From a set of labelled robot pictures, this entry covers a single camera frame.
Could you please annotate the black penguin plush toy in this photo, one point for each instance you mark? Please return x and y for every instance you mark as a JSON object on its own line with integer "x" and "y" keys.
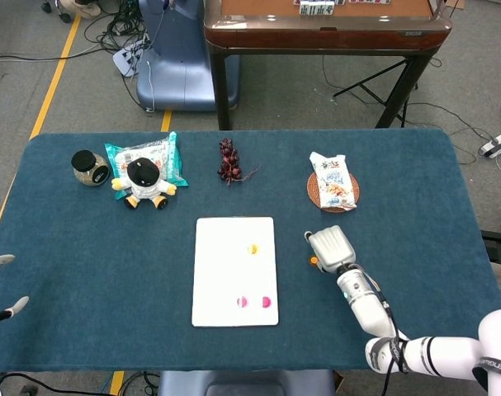
{"x": 145, "y": 185}

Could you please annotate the grey blue robot pedestal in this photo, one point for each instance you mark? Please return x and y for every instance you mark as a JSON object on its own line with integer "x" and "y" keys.
{"x": 246, "y": 383}

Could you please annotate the brown mahjong table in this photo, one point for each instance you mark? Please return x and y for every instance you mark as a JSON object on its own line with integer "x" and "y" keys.
{"x": 316, "y": 39}

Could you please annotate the green print mahjong tile row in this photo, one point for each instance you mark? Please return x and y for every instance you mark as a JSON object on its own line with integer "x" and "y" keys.
{"x": 316, "y": 8}

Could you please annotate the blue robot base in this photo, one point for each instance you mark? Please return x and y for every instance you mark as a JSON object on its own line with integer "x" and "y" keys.
{"x": 171, "y": 74}

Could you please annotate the person in black clothes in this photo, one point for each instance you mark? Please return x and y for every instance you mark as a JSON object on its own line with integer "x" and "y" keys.
{"x": 81, "y": 8}

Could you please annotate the white power strip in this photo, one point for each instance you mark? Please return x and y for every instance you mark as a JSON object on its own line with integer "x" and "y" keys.
{"x": 124, "y": 62}
{"x": 497, "y": 145}

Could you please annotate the chrome swivel stool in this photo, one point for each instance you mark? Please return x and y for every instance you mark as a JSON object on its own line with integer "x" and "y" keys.
{"x": 62, "y": 14}

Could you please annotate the blue table cloth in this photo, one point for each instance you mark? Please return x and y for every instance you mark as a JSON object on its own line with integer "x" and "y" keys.
{"x": 110, "y": 268}

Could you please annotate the white snack bag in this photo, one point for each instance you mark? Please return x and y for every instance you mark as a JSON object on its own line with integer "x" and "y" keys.
{"x": 334, "y": 181}

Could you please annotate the brown woven coaster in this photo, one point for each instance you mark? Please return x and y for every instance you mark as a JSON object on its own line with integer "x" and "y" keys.
{"x": 310, "y": 191}

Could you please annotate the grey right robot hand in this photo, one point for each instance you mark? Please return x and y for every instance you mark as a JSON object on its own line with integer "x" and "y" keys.
{"x": 332, "y": 247}

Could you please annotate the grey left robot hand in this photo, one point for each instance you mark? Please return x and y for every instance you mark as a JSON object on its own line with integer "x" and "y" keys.
{"x": 2, "y": 260}

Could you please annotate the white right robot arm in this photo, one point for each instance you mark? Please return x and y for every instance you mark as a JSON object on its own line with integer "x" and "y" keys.
{"x": 361, "y": 301}

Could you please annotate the dark red grape bunch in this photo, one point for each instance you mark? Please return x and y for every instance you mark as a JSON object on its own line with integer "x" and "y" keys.
{"x": 229, "y": 161}

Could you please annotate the white rectangular board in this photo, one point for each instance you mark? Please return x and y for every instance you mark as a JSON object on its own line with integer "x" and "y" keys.
{"x": 221, "y": 272}

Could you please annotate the teal snack bag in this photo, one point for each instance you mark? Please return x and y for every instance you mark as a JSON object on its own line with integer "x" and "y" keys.
{"x": 167, "y": 156}

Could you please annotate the red print mahjong tile row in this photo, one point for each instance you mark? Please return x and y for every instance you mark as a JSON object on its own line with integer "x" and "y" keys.
{"x": 370, "y": 1}

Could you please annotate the glass jar black lid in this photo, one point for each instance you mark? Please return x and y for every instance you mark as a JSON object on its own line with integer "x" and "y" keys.
{"x": 89, "y": 173}

